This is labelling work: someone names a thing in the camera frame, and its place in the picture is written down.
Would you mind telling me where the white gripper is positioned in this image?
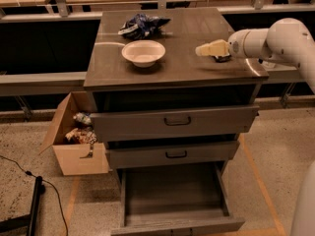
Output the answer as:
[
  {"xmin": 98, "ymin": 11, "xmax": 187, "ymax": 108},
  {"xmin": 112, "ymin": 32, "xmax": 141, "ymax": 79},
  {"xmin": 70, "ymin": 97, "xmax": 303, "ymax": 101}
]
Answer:
[{"xmin": 195, "ymin": 29, "xmax": 272, "ymax": 59}]

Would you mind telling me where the dark rxbar chocolate bar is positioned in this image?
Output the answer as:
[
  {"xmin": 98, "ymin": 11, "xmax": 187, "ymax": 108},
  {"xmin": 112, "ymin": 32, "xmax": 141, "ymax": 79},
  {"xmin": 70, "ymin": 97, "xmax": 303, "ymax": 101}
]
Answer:
[{"xmin": 214, "ymin": 55, "xmax": 231, "ymax": 63}]

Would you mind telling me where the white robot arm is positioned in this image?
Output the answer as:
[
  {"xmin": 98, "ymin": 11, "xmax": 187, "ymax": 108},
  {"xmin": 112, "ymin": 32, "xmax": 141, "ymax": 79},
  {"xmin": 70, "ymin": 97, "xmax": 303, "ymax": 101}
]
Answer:
[{"xmin": 195, "ymin": 18, "xmax": 315, "ymax": 236}]

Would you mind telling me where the grey drawer cabinet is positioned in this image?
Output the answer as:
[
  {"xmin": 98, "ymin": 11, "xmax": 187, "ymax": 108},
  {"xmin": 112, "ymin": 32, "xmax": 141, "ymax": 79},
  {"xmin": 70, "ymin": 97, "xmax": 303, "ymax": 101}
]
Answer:
[{"xmin": 83, "ymin": 7, "xmax": 270, "ymax": 179}]

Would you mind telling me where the grey top drawer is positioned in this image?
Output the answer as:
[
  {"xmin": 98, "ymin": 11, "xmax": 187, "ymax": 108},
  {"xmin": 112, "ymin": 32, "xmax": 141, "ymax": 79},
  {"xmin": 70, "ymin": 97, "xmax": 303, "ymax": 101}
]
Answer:
[{"xmin": 91, "ymin": 104, "xmax": 259, "ymax": 143}]

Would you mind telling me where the grey drawer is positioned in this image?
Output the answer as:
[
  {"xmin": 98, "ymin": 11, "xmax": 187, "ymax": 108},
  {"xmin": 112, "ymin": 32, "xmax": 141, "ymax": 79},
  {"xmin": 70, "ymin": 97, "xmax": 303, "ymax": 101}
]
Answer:
[
  {"xmin": 105, "ymin": 141, "xmax": 239, "ymax": 169},
  {"xmin": 91, "ymin": 104, "xmax": 259, "ymax": 143},
  {"xmin": 111, "ymin": 162, "xmax": 244, "ymax": 236}
]

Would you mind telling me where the grey middle drawer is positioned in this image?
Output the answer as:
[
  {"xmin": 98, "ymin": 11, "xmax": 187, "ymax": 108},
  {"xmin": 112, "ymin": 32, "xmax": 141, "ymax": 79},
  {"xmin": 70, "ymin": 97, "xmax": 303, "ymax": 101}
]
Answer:
[{"xmin": 105, "ymin": 141, "xmax": 239, "ymax": 169}]

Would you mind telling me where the grey bottom drawer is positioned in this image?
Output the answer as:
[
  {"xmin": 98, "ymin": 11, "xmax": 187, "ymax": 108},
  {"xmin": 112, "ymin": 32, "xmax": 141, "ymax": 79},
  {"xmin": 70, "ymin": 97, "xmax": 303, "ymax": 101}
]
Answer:
[{"xmin": 111, "ymin": 162, "xmax": 244, "ymax": 236}]

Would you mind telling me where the white paper bowl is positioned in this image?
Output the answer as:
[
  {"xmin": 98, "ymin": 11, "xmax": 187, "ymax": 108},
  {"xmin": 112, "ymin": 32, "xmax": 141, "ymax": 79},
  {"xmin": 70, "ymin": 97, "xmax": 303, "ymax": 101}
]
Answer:
[{"xmin": 121, "ymin": 40, "xmax": 165, "ymax": 68}]

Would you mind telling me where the blue crumpled chip bag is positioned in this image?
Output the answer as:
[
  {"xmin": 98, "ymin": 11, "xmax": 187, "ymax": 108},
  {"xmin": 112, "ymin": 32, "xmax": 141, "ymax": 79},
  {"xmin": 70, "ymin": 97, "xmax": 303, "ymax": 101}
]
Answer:
[{"xmin": 118, "ymin": 13, "xmax": 170, "ymax": 40}]

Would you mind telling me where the snack bag upper in box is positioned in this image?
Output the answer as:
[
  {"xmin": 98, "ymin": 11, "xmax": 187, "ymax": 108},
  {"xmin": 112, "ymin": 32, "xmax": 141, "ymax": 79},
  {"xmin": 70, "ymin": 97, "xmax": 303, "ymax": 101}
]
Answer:
[{"xmin": 73, "ymin": 112, "xmax": 92, "ymax": 126}]

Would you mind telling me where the snack bag in box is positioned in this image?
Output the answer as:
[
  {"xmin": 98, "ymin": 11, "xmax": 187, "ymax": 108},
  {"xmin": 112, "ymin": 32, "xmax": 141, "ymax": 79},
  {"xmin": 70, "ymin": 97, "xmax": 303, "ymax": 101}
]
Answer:
[
  {"xmin": 65, "ymin": 127, "xmax": 97, "ymax": 145},
  {"xmin": 73, "ymin": 112, "xmax": 92, "ymax": 126}
]

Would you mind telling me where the snack bag lower in box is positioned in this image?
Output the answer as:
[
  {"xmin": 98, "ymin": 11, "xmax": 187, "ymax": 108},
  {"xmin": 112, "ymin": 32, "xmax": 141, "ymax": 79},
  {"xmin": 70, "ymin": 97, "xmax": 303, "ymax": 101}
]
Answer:
[{"xmin": 65, "ymin": 127, "xmax": 97, "ymax": 145}]

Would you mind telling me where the cardboard box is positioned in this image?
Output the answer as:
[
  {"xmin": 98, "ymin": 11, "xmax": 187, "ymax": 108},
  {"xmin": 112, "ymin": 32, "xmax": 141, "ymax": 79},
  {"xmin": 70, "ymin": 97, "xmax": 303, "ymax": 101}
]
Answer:
[{"xmin": 39, "ymin": 91, "xmax": 109, "ymax": 175}]

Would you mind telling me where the black stand leg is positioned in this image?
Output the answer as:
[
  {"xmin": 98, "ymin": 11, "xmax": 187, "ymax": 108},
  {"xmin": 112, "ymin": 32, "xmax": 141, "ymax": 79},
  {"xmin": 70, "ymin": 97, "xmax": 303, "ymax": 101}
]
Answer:
[{"xmin": 0, "ymin": 176, "xmax": 44, "ymax": 236}]

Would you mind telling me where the black floor cable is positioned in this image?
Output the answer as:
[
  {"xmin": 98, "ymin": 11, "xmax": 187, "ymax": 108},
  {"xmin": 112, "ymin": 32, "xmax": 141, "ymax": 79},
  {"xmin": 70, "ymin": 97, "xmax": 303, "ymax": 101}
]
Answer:
[{"xmin": 0, "ymin": 154, "xmax": 69, "ymax": 236}]

